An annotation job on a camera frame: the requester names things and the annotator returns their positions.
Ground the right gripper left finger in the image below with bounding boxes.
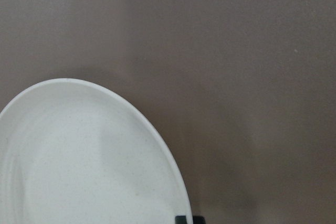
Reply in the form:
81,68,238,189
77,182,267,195
175,216,187,224

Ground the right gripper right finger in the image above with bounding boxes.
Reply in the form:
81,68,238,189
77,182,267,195
193,216,206,224

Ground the cream round plate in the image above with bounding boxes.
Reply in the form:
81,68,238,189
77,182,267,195
1,79,193,223

